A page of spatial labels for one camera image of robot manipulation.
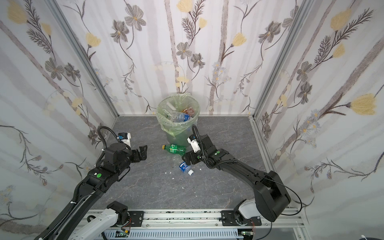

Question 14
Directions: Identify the clear bottle blue label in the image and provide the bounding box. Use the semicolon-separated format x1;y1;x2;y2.
179;162;195;176
170;112;191;123

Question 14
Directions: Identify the green bottle yellow cap top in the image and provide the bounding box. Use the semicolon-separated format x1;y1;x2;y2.
162;144;186;157

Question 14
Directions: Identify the orange red tea bottle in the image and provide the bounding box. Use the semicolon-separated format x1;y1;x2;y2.
183;107;195;117

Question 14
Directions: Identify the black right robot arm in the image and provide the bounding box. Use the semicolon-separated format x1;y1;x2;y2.
183;125;304;226

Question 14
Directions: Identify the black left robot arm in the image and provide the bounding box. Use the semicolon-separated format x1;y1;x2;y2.
35;126;148;240

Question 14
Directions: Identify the green lined waste bin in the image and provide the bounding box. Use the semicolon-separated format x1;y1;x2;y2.
156;93;201;146

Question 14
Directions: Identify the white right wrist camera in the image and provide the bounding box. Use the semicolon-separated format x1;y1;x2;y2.
187;135;201;153

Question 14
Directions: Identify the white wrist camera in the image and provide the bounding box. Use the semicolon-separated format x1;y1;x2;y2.
118;133;131;149
187;135;201;153

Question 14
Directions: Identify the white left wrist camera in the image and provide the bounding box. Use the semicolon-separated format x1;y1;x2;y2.
118;133;131;149

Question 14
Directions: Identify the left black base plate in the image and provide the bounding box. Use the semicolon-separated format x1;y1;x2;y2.
128;211;145;228

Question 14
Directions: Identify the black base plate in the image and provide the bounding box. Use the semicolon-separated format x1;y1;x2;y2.
220;210;262;227
128;211;145;228

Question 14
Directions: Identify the aluminium mounting rail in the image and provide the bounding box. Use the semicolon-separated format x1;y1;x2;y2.
122;208;307;231

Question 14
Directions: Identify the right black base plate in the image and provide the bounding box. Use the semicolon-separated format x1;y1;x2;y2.
220;210;262;227

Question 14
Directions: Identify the white slotted cable duct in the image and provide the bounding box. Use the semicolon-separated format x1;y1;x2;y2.
104;229;244;240

